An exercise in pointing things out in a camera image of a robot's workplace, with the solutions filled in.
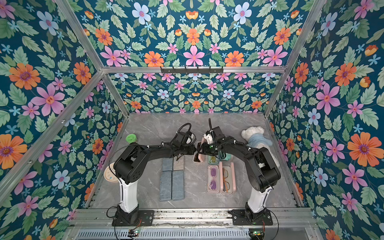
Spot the grey case with white glasses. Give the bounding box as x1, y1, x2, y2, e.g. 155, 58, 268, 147
159, 171, 172, 202

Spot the green lidded small jar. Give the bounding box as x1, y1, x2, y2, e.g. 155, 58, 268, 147
125, 134, 138, 144

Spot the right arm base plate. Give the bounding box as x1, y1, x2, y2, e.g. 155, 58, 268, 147
229, 209, 274, 226

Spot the grey case with black glasses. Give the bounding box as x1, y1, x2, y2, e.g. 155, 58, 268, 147
173, 156, 185, 171

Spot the aluminium front rail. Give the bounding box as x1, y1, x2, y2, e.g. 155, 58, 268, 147
70, 208, 317, 228

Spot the grey case with yellow glasses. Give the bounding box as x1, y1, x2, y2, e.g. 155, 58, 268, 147
172, 170, 185, 201

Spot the black hook rack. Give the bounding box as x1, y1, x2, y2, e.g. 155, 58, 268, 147
160, 67, 224, 74

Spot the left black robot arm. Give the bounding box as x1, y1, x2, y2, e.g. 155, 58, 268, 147
114, 123, 197, 226

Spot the pink case with brown glasses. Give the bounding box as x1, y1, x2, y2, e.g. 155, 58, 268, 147
193, 142, 205, 163

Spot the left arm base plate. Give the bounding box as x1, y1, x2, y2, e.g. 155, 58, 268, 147
112, 209, 155, 227

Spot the grey case with red glasses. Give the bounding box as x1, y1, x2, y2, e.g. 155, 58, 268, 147
162, 158, 173, 172

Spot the green case with black glasses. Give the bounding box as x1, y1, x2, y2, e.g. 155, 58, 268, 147
219, 152, 233, 162

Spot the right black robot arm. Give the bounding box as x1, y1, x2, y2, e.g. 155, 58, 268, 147
198, 120, 281, 225

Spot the white teddy bear blue shirt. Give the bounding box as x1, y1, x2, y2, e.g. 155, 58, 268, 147
241, 127, 280, 168

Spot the cream analog clock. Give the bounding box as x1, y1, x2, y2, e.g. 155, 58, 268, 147
104, 163, 119, 183

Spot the green case with olive glasses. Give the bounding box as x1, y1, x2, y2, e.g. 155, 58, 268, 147
207, 156, 220, 165

